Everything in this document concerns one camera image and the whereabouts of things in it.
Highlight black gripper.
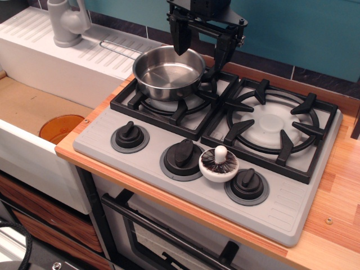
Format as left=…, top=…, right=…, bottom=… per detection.
left=168, top=1, right=248, bottom=74

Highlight stainless steel pot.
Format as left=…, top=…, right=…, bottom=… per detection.
left=100, top=40, right=206, bottom=102

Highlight white toy mushroom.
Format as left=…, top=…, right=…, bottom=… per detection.
left=199, top=146, right=240, bottom=183

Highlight black left stove knob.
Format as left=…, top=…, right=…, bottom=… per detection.
left=110, top=121, right=150, bottom=154

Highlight black stove knob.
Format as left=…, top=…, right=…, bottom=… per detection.
left=110, top=121, right=150, bottom=154
left=160, top=139, right=204, bottom=182
left=224, top=168, right=269, bottom=206

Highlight black middle stove knob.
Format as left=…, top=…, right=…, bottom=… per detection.
left=160, top=139, right=204, bottom=182

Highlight black right stove knob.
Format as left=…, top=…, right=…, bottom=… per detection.
left=224, top=168, right=269, bottom=206

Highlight grey toy stove top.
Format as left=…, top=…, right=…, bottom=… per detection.
left=72, top=66, right=343, bottom=248

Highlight black left burner grate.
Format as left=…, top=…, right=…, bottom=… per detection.
left=110, top=71, right=240, bottom=141

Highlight black burner grate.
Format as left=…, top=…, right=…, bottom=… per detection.
left=110, top=71, right=240, bottom=141
left=201, top=78, right=342, bottom=184

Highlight black right burner grate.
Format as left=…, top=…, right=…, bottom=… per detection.
left=201, top=78, right=342, bottom=184

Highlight grey toy faucet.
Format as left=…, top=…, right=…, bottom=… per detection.
left=47, top=0, right=91, bottom=48

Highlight white toy sink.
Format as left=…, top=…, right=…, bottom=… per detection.
left=1, top=7, right=158, bottom=214

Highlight orange plastic bowl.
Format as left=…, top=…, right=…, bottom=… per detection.
left=39, top=114, right=84, bottom=145

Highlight wooden drawer fronts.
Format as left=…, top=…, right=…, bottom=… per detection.
left=1, top=172, right=111, bottom=269

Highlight oven door with black handle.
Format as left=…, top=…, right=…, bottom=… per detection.
left=100, top=188, right=299, bottom=270

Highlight black braided cable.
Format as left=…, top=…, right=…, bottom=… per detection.
left=0, top=220, right=34, bottom=270

